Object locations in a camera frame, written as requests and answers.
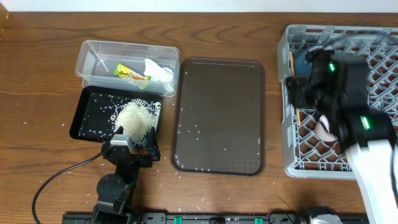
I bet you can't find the pile of rice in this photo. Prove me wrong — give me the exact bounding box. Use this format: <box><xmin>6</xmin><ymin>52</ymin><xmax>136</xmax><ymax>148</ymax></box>
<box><xmin>110</xmin><ymin>99</ymin><xmax>161</xmax><ymax>147</ymax></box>

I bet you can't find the dark blue plate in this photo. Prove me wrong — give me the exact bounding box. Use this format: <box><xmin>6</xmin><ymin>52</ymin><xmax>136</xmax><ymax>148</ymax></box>
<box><xmin>293</xmin><ymin>49</ymin><xmax>312</xmax><ymax>78</ymax></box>

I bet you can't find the pink cup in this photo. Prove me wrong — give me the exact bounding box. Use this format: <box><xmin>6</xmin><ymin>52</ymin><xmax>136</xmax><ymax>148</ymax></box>
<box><xmin>314</xmin><ymin>114</ymin><xmax>337</xmax><ymax>142</ymax></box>

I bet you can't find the wooden chopstick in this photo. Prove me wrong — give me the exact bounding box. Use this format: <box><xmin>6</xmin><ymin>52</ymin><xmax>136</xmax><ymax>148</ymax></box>
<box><xmin>296</xmin><ymin>108</ymin><xmax>301</xmax><ymax>127</ymax></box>
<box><xmin>289</xmin><ymin>51</ymin><xmax>295</xmax><ymax>77</ymax></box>

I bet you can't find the yellow green snack wrapper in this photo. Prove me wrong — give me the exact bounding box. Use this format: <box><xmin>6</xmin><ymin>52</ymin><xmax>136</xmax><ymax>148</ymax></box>
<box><xmin>113</xmin><ymin>63</ymin><xmax>151</xmax><ymax>90</ymax></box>

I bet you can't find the white napkin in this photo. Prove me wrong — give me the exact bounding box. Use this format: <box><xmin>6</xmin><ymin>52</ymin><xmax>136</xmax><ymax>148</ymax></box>
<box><xmin>144</xmin><ymin>58</ymin><xmax>175</xmax><ymax>92</ymax></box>

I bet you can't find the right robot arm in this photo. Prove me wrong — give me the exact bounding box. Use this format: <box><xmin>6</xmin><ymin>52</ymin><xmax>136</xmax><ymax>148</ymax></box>
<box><xmin>285</xmin><ymin>47</ymin><xmax>397</xmax><ymax>223</ymax></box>

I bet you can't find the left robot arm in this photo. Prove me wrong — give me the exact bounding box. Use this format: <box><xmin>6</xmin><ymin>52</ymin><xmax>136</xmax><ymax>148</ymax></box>
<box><xmin>90</xmin><ymin>127</ymin><xmax>160</xmax><ymax>224</ymax></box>

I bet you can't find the grey dishwasher rack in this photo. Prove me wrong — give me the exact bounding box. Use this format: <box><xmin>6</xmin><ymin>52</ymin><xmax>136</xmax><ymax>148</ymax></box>
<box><xmin>277</xmin><ymin>24</ymin><xmax>397</xmax><ymax>180</ymax></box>

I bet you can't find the black plastic tray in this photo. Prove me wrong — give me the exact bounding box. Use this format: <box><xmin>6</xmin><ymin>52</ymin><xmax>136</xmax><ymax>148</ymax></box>
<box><xmin>70</xmin><ymin>86</ymin><xmax>162</xmax><ymax>142</ymax></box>

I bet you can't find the dark brown serving tray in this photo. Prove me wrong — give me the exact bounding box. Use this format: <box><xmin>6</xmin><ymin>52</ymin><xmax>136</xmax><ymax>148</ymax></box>
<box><xmin>171</xmin><ymin>58</ymin><xmax>266</xmax><ymax>177</ymax></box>

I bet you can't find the clear plastic bin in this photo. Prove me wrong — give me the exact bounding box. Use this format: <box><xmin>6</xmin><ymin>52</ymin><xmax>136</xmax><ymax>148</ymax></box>
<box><xmin>75</xmin><ymin>40</ymin><xmax>180</xmax><ymax>96</ymax></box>

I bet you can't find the left black cable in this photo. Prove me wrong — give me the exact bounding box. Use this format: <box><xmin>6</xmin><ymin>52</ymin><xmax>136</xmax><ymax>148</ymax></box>
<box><xmin>31</xmin><ymin>152</ymin><xmax>105</xmax><ymax>224</ymax></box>

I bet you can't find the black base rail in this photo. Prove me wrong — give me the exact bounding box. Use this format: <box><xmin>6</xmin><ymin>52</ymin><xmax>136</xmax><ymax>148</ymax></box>
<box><xmin>62</xmin><ymin>207</ymin><xmax>369</xmax><ymax>224</ymax></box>

